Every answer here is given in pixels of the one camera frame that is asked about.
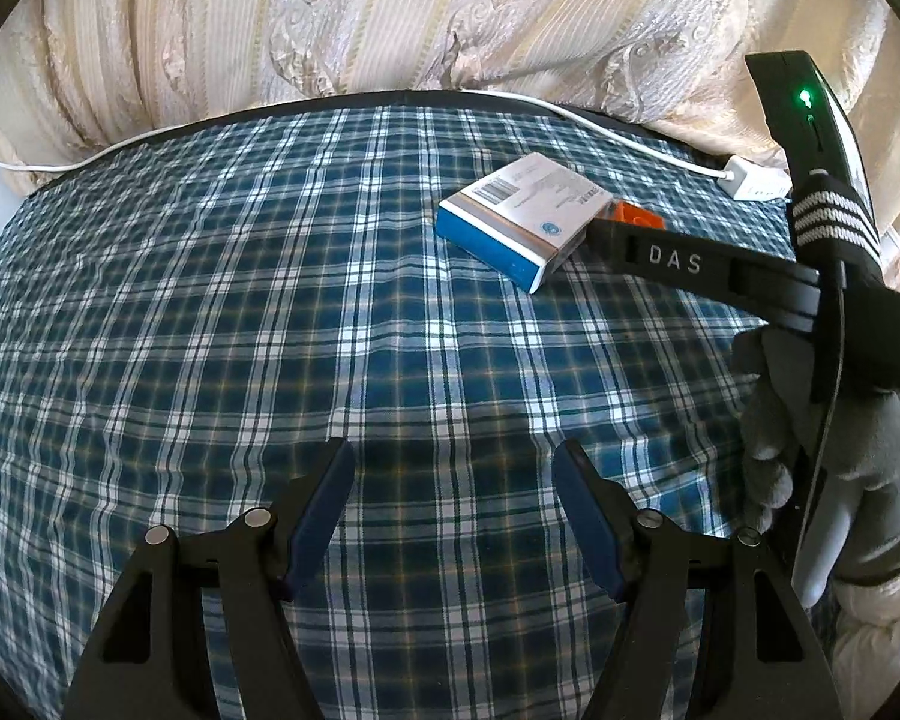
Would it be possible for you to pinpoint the orange box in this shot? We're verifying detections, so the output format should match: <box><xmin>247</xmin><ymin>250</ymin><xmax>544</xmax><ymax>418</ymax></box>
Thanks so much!
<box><xmin>611</xmin><ymin>202</ymin><xmax>667</xmax><ymax>230</ymax></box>

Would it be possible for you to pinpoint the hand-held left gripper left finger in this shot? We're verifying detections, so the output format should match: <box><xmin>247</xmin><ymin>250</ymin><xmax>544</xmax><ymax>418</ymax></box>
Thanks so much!
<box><xmin>60</xmin><ymin>436</ymin><xmax>357</xmax><ymax>720</ymax></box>

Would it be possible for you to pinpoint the person's right hand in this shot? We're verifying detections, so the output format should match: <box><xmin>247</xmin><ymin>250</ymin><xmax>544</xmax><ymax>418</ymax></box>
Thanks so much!
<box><xmin>733</xmin><ymin>330</ymin><xmax>900</xmax><ymax>608</ymax></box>

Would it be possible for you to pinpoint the blue and white box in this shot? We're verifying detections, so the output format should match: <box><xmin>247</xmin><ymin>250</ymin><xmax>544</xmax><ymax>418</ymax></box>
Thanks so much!
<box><xmin>435</xmin><ymin>152</ymin><xmax>614</xmax><ymax>293</ymax></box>

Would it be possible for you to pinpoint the blue plaid tablecloth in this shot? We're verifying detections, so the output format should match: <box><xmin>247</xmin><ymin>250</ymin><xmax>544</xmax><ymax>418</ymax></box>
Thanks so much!
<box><xmin>0</xmin><ymin>94</ymin><xmax>833</xmax><ymax>720</ymax></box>

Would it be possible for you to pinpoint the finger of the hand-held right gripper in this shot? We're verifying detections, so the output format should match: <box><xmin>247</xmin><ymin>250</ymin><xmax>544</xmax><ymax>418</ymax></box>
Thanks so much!
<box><xmin>585</xmin><ymin>216</ymin><xmax>822</xmax><ymax>335</ymax></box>

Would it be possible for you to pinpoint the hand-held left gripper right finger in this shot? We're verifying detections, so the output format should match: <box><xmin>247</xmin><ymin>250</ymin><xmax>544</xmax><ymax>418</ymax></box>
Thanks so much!
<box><xmin>553</xmin><ymin>439</ymin><xmax>841</xmax><ymax>720</ymax></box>

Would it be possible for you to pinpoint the white power cable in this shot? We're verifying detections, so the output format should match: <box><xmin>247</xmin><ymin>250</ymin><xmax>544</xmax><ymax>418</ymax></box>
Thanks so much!
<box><xmin>0</xmin><ymin>88</ymin><xmax>730</xmax><ymax>182</ymax></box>

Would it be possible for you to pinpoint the cream patterned curtain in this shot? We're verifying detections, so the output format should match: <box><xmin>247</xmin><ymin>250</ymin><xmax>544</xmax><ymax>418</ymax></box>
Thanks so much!
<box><xmin>0</xmin><ymin>0</ymin><xmax>900</xmax><ymax>293</ymax></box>

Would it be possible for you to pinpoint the white power strip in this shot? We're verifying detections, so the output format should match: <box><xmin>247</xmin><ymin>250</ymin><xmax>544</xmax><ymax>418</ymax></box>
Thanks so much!
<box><xmin>720</xmin><ymin>155</ymin><xmax>794</xmax><ymax>202</ymax></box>

